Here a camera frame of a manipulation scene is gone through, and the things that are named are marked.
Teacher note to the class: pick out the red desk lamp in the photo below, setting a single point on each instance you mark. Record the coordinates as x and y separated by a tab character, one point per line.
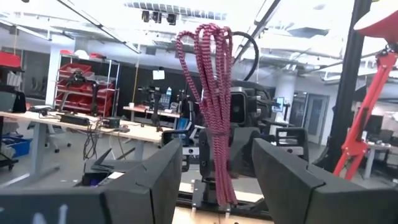
357	130

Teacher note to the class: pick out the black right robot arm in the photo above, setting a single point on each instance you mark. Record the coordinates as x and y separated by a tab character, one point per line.
208	191

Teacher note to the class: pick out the wooden desk with equipment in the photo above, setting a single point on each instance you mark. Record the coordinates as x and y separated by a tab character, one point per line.
140	109

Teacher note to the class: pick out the red storage box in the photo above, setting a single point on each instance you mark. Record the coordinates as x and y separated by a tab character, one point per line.
9	59

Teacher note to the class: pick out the white hanging sign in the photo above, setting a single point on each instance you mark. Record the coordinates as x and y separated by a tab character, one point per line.
158	74

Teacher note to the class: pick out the white-legged side desk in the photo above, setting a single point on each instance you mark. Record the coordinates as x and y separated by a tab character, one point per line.
377	146

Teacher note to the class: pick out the office chair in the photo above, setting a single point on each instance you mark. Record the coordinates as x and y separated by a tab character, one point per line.
57	138

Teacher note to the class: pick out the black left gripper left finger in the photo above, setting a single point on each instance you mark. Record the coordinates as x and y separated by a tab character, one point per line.
149	193

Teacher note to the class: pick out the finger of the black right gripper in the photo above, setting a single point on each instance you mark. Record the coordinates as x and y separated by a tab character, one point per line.
241	152
206	155

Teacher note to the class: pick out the black vertical frame post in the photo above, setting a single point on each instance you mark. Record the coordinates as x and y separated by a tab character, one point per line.
348	93

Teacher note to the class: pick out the grey glass door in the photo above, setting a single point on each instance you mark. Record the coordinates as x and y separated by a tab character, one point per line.
315	118

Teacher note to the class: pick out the blue storage bin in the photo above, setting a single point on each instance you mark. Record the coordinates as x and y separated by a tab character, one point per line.
20	146

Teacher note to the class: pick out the black desk monitor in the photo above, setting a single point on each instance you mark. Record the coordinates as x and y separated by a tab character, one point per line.
17	102

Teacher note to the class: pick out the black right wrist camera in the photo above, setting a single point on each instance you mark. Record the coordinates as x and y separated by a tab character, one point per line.
238	107

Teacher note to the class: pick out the black power strip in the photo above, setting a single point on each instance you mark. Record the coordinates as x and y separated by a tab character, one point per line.
74	119

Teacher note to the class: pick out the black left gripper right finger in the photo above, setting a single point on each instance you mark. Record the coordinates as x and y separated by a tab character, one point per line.
289	193

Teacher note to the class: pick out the black background robot arm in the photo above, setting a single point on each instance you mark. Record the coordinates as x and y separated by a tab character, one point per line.
154	99

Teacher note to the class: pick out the long wooden lab desk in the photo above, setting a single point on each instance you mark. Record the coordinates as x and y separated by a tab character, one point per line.
140	132

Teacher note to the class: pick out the small blue screen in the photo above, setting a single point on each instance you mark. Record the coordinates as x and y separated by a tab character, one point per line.
279	104

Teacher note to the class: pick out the ceiling spotlight cluster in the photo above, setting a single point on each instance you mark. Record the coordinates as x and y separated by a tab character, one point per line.
158	17

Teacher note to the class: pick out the shelf rack with red bins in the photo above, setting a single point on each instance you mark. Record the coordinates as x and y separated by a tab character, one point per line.
74	68

